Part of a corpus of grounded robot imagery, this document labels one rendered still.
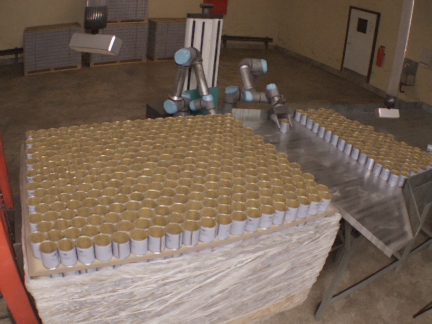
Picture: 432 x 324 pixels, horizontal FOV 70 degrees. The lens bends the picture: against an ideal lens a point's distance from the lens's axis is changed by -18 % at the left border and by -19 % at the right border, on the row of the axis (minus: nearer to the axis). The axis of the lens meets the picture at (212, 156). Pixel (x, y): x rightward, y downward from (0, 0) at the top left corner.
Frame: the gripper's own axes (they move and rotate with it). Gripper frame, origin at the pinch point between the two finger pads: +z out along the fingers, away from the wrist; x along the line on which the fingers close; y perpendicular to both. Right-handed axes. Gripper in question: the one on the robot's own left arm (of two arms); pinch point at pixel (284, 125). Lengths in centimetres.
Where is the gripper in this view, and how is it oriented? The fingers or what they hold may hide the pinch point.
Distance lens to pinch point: 258.0
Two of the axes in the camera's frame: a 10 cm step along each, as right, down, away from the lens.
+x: -8.9, 1.3, -4.4
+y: -3.8, 3.1, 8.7
